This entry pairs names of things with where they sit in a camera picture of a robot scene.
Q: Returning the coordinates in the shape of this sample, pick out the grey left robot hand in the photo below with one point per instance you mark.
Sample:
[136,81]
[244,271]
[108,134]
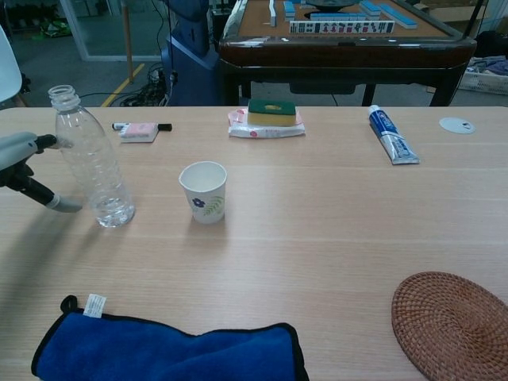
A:
[12,152]

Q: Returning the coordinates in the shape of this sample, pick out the clear plastic water bottle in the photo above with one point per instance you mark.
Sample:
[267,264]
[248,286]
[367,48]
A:
[107,198]

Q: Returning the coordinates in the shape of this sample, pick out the flower print paper cup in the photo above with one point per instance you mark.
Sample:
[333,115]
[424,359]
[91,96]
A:
[206,206]

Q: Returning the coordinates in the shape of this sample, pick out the white chair wooden legs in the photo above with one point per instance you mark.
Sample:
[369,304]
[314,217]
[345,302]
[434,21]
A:
[8,71]

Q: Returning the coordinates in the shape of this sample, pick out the pink eraser block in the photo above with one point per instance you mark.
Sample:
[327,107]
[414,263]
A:
[139,132]

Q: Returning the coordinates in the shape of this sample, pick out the green bag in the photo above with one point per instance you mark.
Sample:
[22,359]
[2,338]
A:
[51,29]

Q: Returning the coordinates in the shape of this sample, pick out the black marker pen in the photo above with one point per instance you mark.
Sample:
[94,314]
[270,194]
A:
[164,127]

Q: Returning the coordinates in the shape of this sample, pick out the wooden pole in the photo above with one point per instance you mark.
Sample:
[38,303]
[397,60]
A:
[128,47]

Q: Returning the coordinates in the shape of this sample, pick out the white floor power strip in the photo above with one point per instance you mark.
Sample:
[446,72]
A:
[155,76]

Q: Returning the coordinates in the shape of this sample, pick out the blue chair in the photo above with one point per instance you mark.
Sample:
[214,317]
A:
[190,67]

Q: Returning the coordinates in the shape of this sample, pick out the blue microfiber cloth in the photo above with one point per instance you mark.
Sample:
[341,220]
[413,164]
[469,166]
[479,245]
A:
[158,353]

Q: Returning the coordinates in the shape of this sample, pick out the white pink wipes pack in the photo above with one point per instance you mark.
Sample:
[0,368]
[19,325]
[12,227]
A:
[262,133]

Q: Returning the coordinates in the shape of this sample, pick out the green yellow sponge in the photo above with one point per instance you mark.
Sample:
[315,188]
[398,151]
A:
[272,117]

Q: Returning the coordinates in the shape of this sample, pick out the blue mahjong tile row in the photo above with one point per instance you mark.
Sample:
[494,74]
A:
[289,10]
[337,16]
[399,16]

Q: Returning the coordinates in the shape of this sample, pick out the dark wood mahjong table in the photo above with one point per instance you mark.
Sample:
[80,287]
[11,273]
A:
[341,51]

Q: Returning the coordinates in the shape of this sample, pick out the face-up mahjong tile row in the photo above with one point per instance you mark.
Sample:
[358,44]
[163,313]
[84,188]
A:
[341,27]

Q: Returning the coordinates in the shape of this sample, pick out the blue white toothpaste tube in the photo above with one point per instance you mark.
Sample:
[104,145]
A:
[391,133]

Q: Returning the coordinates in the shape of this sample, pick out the round woven rattan coaster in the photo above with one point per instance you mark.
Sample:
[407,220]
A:
[448,325]

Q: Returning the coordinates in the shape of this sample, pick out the white plastic basket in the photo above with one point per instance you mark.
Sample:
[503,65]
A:
[484,83]

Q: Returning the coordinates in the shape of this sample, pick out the clothes pile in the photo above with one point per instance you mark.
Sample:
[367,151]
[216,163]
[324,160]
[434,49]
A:
[492,65]

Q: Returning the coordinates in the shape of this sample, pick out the black bag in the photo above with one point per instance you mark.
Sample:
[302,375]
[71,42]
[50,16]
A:
[492,43]

